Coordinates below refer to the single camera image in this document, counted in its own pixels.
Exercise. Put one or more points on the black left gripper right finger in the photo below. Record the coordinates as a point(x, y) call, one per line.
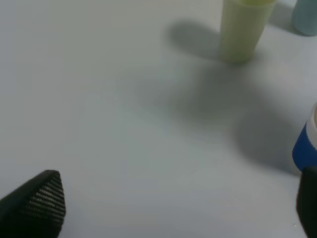
point(306, 204)

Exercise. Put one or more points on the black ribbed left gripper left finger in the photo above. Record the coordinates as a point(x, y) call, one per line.
point(34, 210)

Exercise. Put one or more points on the blue and white cup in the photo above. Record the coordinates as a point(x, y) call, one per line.
point(304, 153)

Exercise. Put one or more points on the teal plastic cup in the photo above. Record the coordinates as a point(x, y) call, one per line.
point(304, 17)

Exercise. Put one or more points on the pale yellow-green plastic cup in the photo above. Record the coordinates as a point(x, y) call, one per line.
point(242, 24)

